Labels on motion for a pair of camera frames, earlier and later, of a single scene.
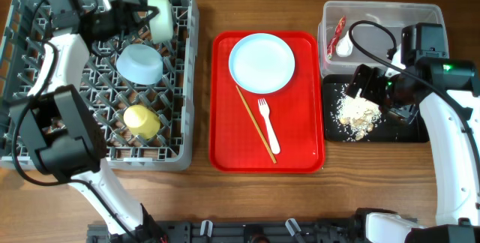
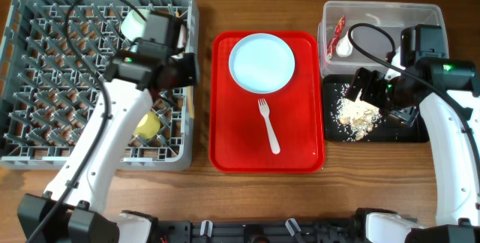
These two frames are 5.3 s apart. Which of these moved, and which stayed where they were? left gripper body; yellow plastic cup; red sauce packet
Moved: left gripper body
Stayed: red sauce packet; yellow plastic cup
